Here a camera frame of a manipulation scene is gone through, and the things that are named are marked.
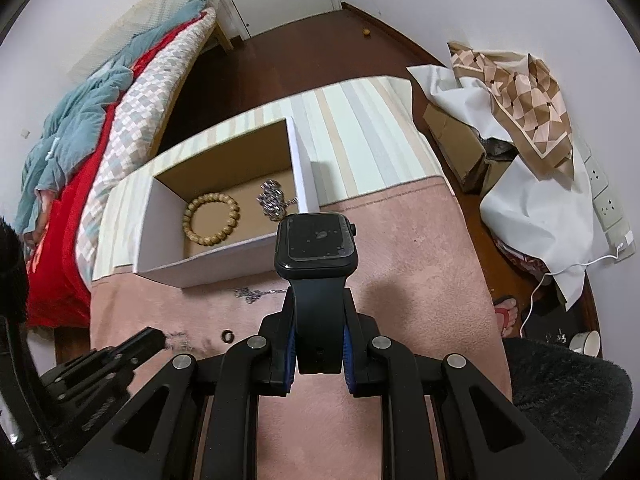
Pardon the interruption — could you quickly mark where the silver necklace chain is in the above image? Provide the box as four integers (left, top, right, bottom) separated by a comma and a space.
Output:
233, 285, 289, 305

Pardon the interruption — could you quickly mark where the wooden bead bracelet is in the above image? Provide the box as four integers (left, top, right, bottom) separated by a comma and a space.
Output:
181, 192, 242, 247

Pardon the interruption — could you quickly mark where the silver chain bracelet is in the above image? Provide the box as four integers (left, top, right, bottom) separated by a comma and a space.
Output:
255, 178, 298, 224

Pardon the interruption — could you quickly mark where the black smart watch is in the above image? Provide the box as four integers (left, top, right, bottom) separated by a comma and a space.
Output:
274, 212, 358, 375

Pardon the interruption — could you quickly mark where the red bed sheet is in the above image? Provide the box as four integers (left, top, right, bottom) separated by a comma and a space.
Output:
24, 16, 206, 331

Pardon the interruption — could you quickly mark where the red flip-flop foot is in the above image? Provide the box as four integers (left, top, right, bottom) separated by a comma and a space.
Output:
494, 296, 518, 338

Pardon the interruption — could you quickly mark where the white cardboard box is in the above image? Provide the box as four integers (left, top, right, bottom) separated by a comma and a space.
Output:
134, 117, 319, 288

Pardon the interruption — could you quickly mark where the black fuzzy cushion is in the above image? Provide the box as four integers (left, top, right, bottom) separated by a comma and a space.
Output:
502, 338, 634, 479

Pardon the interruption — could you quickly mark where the white cup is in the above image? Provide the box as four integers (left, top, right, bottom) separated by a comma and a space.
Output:
570, 330, 601, 358

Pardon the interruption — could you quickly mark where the checkered mattress cover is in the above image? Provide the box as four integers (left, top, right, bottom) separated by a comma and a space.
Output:
76, 6, 216, 285

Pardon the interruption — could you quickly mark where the blue-grey blanket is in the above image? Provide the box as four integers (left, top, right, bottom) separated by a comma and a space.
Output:
13, 0, 206, 235

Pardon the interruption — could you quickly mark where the white paper sheet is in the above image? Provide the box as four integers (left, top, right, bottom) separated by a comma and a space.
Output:
409, 65, 594, 308

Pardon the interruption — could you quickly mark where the white power strip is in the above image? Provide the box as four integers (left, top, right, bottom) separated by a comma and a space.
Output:
573, 134, 636, 262

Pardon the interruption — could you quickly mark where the brown cardboard box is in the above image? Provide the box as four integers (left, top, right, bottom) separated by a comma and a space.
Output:
423, 104, 518, 196

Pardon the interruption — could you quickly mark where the white pillow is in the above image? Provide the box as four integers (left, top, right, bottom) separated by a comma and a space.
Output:
68, 0, 191, 82

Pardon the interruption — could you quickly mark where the white cable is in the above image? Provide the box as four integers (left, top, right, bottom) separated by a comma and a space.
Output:
518, 244, 629, 340

